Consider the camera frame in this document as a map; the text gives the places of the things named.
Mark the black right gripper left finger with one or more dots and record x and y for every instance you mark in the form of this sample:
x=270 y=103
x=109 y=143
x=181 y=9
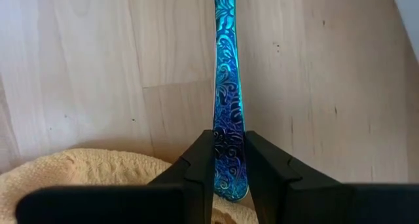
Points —
x=183 y=197

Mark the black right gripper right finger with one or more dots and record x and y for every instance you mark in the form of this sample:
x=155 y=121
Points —
x=294 y=201

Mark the yellow terry towel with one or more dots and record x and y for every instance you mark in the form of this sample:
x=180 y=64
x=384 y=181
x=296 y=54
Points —
x=82 y=168

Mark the blue embossed fork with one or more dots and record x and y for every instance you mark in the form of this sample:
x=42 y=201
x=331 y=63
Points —
x=229 y=86

